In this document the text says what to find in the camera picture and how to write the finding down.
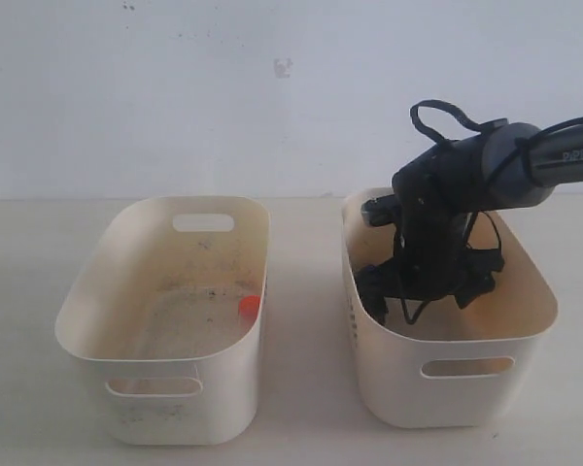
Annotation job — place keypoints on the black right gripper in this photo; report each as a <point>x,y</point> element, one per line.
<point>432,258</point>

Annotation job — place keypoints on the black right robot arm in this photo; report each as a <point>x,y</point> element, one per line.
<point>435,202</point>

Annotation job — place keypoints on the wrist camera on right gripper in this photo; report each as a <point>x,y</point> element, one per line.
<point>381,211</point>

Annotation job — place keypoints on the cream plastic bin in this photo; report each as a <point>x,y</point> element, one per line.
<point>453,367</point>
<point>151,320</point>

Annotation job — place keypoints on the clear bottle orange cap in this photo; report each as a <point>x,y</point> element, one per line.
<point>248,312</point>

